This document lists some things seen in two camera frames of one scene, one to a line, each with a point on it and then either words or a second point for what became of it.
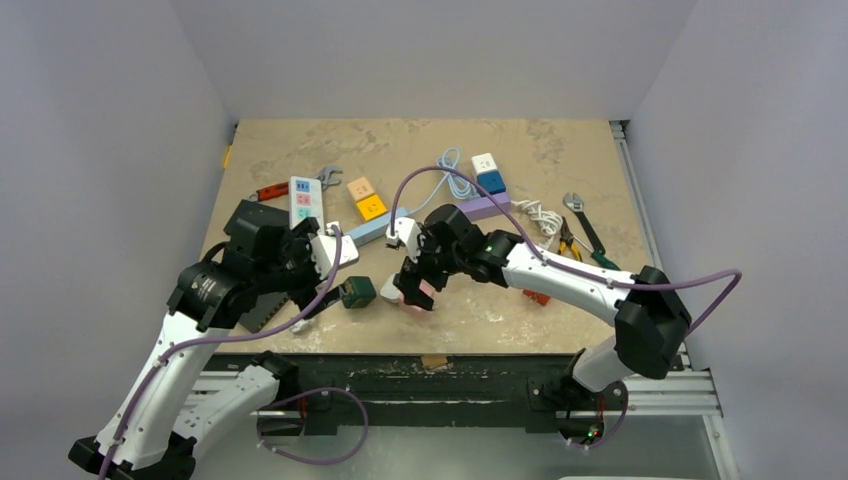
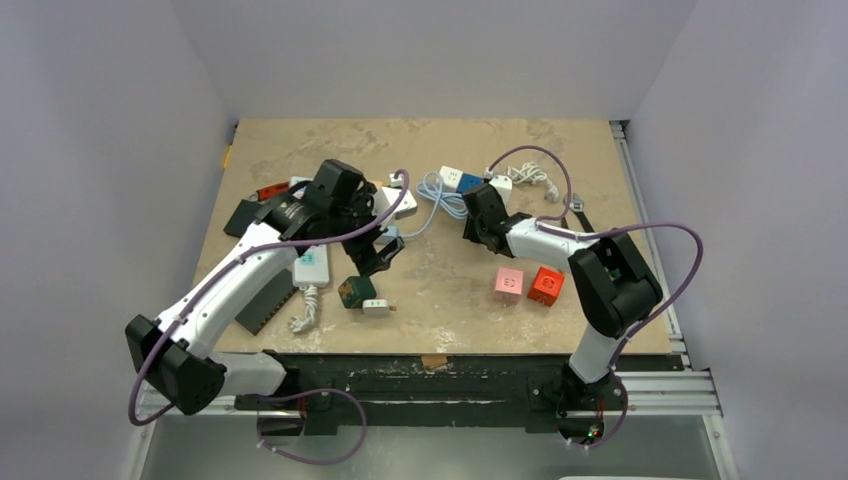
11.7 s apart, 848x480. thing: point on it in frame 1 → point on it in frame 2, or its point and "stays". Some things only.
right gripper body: [420, 273] → [477, 216]
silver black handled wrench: [576, 205] stays
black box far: [256, 214] stays
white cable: [549, 221] → [530, 172]
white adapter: [389, 290] → [375, 307]
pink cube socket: [426, 287] → [508, 285]
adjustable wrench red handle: [272, 191] stays
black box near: [267, 305] stays
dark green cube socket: [361, 291] stays
